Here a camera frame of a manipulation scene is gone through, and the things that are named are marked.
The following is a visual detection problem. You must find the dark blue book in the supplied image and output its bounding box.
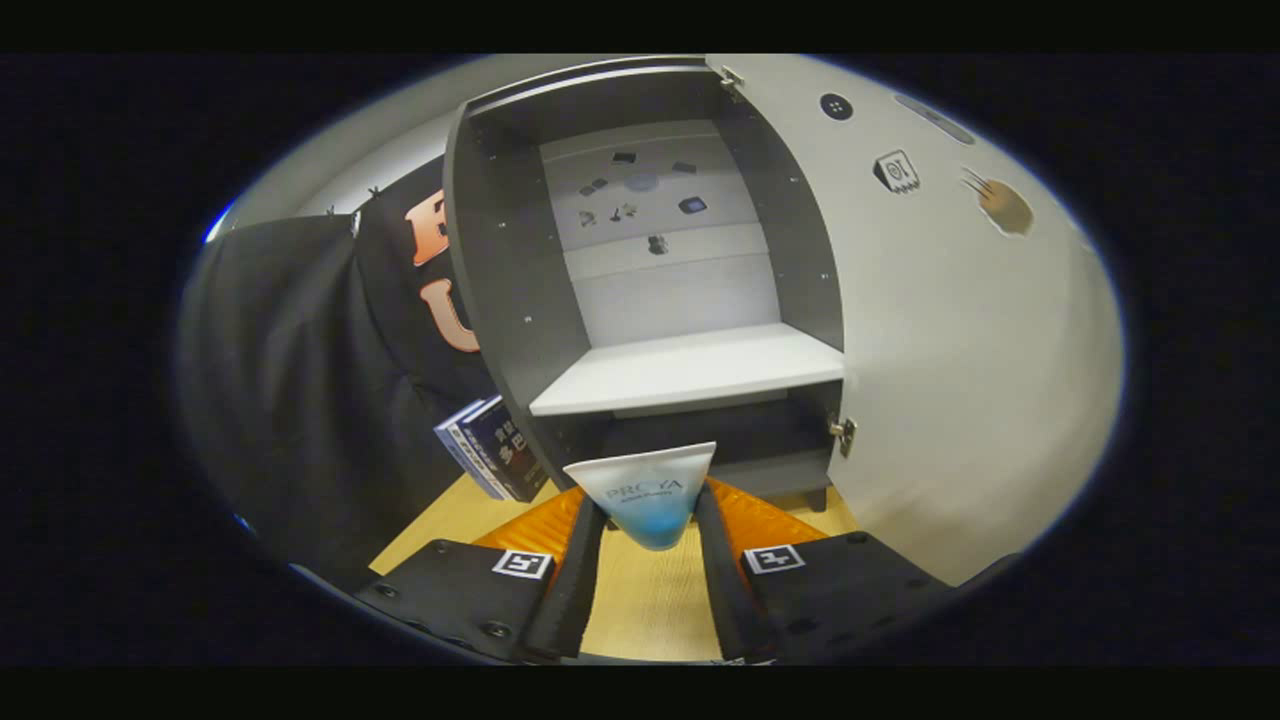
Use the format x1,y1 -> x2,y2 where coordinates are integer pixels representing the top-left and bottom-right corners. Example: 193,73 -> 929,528
460,395 -> 551,503

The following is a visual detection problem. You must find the blue white squeeze tube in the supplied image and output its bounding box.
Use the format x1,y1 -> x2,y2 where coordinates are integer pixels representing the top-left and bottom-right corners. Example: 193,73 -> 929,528
562,441 -> 718,552

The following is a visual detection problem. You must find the white cabinet shelf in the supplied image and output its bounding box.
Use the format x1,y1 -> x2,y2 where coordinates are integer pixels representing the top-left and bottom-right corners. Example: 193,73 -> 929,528
528,322 -> 846,419

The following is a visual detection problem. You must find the black backdrop cloth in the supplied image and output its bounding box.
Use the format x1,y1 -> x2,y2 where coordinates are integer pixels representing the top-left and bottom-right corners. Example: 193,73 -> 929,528
180,155 -> 501,591

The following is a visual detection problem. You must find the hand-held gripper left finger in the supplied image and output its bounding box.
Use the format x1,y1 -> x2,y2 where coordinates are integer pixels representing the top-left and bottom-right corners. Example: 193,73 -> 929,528
355,487 -> 608,664

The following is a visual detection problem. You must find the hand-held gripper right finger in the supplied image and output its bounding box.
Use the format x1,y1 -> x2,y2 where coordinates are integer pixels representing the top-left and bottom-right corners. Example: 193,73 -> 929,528
693,478 -> 951,664

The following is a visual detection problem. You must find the dark grey cabinet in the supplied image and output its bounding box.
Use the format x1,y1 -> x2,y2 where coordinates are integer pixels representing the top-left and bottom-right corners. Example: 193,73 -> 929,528
443,55 -> 859,513

